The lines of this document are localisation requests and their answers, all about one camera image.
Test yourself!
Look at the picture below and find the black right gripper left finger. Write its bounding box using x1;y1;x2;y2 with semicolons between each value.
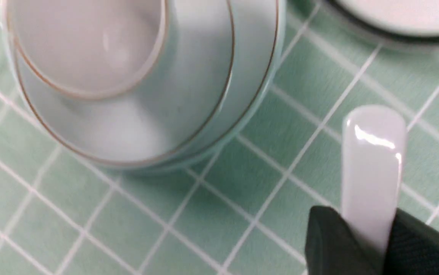
305;206;382;275

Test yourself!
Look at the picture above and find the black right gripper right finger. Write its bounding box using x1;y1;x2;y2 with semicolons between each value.
384;209;439;275

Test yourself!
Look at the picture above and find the plain white ceramic spoon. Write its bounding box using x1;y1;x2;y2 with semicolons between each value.
341;105;407;258

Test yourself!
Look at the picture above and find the pale blue bowl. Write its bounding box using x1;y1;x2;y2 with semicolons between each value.
11;0;237;163

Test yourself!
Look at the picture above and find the pale blue cup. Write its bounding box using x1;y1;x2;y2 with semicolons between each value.
5;0;172;100

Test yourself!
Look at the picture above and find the illustrated black-rimmed plate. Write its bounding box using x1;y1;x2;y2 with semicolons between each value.
320;0;439;49

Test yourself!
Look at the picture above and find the pale blue plate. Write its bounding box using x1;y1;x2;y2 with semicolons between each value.
0;0;287;172

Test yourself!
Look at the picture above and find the green checkered tablecloth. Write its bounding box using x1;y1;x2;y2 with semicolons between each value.
0;0;439;275

